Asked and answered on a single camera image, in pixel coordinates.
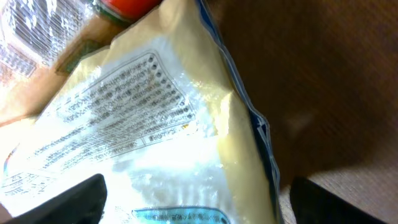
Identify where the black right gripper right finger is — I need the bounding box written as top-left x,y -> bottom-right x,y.
289,177 -> 385,224

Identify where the white yellow wipes bag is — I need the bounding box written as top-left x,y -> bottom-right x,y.
1,1 -> 282,223

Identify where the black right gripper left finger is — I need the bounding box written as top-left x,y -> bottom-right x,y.
4,174 -> 107,224

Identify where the orange spaghetti package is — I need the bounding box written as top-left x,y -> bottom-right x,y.
1,0 -> 161,126

